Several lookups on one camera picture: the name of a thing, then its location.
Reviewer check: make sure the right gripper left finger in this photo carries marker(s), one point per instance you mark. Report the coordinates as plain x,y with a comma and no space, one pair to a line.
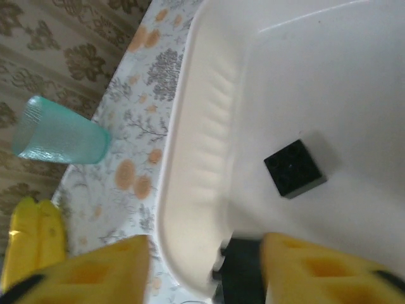
104,275

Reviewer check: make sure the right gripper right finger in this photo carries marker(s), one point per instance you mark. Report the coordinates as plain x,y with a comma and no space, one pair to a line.
316,272

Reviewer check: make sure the black lego brick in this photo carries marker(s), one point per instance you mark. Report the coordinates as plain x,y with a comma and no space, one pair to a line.
243,272
295,169

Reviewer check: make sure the yellow toy banana bunch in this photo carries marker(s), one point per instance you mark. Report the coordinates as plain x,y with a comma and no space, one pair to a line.
31,234

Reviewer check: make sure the translucent teal plastic cup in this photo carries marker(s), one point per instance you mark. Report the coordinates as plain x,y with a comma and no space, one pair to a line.
60,136

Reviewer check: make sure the white plastic container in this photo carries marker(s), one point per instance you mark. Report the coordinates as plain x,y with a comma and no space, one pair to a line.
316,79

